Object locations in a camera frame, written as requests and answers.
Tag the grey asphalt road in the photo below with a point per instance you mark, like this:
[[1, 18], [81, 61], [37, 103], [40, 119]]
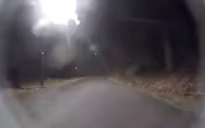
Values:
[[100, 106]]

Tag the leaf-strewn roadside bank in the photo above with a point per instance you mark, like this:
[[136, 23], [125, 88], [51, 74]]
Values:
[[163, 87]]

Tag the tree trunk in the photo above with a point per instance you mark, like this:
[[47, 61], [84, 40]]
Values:
[[167, 53]]

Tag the bright street lamp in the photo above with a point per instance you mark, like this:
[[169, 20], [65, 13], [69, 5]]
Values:
[[56, 10]]

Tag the pale roadside verge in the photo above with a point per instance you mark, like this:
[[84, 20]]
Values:
[[33, 87]]

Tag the thin lamp post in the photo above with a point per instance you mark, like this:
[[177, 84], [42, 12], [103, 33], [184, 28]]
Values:
[[42, 68]]

